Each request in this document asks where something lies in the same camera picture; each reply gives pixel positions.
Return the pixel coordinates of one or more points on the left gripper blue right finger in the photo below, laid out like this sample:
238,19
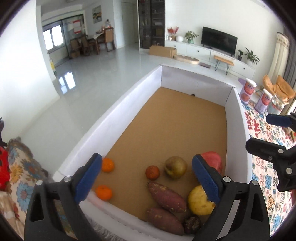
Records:
240,212

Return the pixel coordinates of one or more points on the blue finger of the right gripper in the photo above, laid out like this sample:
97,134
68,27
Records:
263,149
287,121

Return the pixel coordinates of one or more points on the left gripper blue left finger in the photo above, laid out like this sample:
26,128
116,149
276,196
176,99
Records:
42,219

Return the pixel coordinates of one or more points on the red apple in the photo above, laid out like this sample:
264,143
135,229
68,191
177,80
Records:
214,160

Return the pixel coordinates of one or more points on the long sweet potato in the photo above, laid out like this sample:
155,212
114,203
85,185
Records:
167,198

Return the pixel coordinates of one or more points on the small dark sweet potato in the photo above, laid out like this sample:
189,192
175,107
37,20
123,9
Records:
164,220

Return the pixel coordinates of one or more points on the brown pear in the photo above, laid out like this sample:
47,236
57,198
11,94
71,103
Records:
175,167

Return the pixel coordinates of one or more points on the dark orange tangerine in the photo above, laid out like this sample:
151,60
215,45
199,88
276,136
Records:
152,172

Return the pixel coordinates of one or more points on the glass jar blue label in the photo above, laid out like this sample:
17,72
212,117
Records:
276,105

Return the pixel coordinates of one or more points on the orange lounge chair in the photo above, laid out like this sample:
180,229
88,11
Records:
281,88

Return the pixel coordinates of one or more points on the patterned woven tablecloth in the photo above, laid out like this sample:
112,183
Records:
278,203

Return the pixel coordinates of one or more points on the left pink tin can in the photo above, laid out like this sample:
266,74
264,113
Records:
247,90

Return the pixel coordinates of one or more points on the white standing air conditioner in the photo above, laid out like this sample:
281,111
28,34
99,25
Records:
280,57

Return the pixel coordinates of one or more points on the floral cushion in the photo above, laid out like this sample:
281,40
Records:
25,171

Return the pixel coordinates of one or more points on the white tv cabinet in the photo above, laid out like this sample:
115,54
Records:
206,55

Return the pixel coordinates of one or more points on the green potted plant right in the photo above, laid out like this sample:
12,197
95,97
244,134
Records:
251,57

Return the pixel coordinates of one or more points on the green potted plant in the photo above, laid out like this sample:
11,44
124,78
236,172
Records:
251,57
190,36

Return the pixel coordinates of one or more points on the small wooden hairpin table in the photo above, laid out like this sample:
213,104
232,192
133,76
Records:
228,63

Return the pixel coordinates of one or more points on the black television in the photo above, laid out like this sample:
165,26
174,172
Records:
219,40

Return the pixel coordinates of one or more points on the white cardboard box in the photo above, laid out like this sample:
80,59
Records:
169,112

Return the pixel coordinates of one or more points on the green potted plant left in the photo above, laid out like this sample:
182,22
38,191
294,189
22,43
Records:
190,36

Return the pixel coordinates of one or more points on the cardboard box on floor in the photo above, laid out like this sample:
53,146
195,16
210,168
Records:
162,51

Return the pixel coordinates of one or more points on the red flower vase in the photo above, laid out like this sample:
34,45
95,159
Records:
172,33

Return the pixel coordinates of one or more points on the dark glass cabinet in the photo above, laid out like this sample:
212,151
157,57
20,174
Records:
151,16

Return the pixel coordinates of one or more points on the dining table with chairs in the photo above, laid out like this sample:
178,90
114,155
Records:
84,44

